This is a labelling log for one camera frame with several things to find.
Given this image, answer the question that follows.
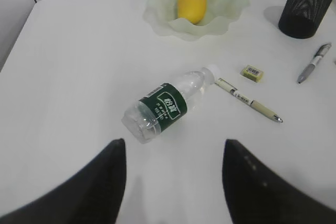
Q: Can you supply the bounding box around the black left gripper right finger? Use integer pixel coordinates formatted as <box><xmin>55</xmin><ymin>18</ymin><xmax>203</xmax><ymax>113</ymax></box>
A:
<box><xmin>222</xmin><ymin>139</ymin><xmax>335</xmax><ymax>223</ymax></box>

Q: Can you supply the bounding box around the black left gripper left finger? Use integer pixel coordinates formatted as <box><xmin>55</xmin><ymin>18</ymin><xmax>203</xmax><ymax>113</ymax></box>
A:
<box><xmin>1</xmin><ymin>138</ymin><xmax>127</xmax><ymax>223</ymax></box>

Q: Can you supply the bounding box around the clear water bottle green label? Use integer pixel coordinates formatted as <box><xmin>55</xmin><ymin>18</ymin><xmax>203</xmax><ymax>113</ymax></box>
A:
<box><xmin>121</xmin><ymin>65</ymin><xmax>221</xmax><ymax>144</ymax></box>

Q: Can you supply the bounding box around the yellow mango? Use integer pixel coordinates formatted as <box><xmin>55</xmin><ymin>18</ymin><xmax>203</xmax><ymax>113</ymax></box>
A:
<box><xmin>177</xmin><ymin>0</ymin><xmax>207</xmax><ymax>24</ymax></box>

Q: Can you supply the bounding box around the beige white pen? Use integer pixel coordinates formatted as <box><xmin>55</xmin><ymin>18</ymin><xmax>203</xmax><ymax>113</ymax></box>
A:
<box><xmin>215</xmin><ymin>78</ymin><xmax>283</xmax><ymax>123</ymax></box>

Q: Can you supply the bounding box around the yellow eraser with barcode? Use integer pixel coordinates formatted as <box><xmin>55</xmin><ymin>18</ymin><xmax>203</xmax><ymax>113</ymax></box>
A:
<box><xmin>240</xmin><ymin>65</ymin><xmax>264</xmax><ymax>83</ymax></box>

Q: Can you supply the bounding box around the grey white pen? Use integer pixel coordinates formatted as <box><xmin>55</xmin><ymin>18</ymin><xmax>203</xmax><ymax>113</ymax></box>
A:
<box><xmin>297</xmin><ymin>43</ymin><xmax>332</xmax><ymax>84</ymax></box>

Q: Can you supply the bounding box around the black mesh pen holder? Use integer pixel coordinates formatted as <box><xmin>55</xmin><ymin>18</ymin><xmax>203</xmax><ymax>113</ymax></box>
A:
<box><xmin>278</xmin><ymin>0</ymin><xmax>332</xmax><ymax>39</ymax></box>

